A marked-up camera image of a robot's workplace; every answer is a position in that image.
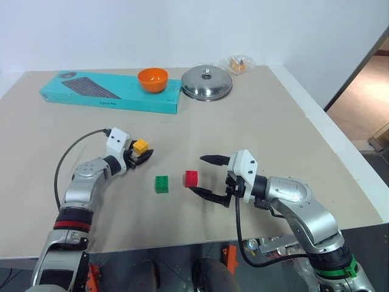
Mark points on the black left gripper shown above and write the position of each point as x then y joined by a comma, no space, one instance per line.
130,160

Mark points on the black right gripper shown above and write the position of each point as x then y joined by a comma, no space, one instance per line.
234,184

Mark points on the yellow toy cube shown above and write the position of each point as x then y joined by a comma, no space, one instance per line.
140,147

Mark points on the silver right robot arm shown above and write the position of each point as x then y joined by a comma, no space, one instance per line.
304,207

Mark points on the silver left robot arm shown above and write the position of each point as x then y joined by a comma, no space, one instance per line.
85,178

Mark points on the red toy cube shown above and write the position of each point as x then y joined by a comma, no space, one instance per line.
191,179

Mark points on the green toy cube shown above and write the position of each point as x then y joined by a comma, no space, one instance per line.
162,184

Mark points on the teal keyboard box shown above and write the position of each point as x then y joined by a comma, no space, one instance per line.
100,91

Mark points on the orange plastic bowl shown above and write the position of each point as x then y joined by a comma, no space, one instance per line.
152,80

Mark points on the orange plastic part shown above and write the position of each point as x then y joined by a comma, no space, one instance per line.
231,257
92,275

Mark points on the steel pot lid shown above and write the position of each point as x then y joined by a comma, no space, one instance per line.
207,83

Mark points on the clear plastic bag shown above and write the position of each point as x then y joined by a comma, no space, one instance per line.
237,64

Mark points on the grey metal stand base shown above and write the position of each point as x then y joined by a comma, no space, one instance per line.
380,140

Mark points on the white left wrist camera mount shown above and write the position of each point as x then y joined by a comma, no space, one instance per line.
117,143

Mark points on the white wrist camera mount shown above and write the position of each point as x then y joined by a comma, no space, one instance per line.
117,143
244,170

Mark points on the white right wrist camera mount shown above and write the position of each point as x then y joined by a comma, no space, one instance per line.
244,170

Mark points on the silver metal bracket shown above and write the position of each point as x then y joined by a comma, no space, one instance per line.
273,244

